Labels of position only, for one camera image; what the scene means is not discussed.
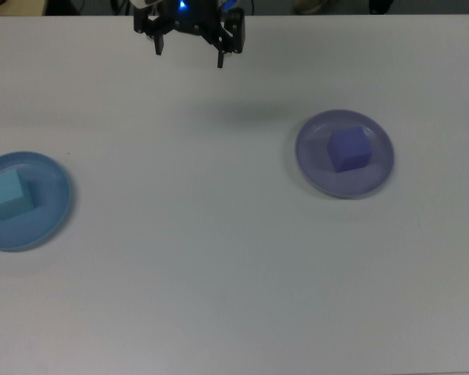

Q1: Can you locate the cyan foam cube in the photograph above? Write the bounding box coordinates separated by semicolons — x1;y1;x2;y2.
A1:
0;168;34;222

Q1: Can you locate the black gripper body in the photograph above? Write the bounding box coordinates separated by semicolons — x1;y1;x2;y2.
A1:
156;0;226;38

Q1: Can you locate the blue plastic plate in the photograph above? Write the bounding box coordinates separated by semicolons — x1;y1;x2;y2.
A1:
0;151;72;252

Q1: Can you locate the purple plastic plate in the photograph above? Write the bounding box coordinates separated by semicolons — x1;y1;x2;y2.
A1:
295;109;396;199

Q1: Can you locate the purple foam cube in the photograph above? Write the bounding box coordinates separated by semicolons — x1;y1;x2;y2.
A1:
327;127;372;173

